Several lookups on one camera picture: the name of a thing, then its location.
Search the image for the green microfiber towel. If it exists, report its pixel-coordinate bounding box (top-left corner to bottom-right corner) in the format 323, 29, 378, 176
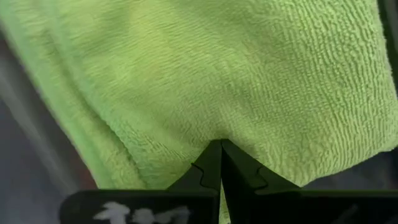
0, 0, 398, 224

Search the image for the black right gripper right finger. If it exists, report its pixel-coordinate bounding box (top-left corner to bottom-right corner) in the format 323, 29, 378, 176
221, 139, 398, 224

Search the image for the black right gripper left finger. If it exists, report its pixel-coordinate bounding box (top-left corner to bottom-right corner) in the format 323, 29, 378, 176
58, 139, 223, 224

